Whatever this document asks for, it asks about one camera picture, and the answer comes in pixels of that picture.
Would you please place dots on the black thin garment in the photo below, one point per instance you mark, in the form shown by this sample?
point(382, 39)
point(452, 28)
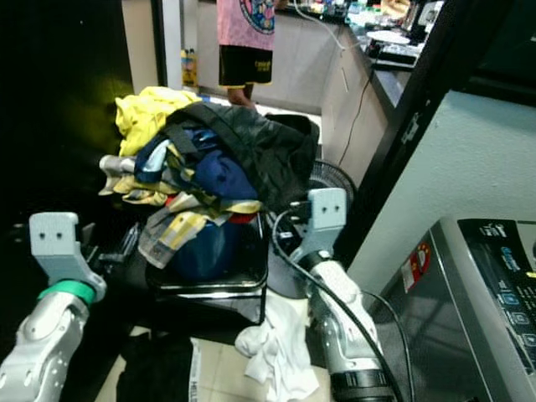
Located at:
point(268, 151)

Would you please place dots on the yellow grey striped garment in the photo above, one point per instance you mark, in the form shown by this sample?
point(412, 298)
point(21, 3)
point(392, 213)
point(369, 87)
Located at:
point(172, 230)

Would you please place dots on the black electric fan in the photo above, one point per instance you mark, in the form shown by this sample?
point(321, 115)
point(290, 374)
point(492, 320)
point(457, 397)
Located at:
point(335, 176)

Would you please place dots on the navy blue garment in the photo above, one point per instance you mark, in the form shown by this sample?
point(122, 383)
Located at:
point(222, 177)

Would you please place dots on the dark blue cloth bundle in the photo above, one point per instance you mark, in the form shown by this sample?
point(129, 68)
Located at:
point(205, 251)

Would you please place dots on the blue denim garment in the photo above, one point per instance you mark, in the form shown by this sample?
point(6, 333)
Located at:
point(152, 159)

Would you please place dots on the black laundry basket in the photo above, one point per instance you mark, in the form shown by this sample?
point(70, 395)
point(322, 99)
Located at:
point(209, 303)

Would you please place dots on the white cloth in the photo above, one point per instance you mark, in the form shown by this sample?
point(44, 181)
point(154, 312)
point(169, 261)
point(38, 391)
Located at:
point(272, 352)

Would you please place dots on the black bag with white label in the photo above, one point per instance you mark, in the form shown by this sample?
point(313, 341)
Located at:
point(159, 373)

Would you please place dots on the red round washer sticker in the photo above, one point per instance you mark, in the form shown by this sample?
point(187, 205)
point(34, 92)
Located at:
point(420, 266)

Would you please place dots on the beige kitchen counter cabinet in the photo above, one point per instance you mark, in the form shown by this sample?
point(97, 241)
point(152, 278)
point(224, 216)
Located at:
point(301, 67)

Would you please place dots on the person in pink shirt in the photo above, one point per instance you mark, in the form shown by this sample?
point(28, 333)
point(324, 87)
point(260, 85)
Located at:
point(243, 33)

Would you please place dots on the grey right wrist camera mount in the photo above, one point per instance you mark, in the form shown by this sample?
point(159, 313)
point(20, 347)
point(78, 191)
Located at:
point(327, 213)

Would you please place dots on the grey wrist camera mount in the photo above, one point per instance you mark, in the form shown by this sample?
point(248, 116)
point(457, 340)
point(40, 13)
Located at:
point(327, 213)
point(54, 239)

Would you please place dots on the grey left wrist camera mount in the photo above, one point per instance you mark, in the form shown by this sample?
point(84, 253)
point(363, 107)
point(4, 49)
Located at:
point(54, 239)

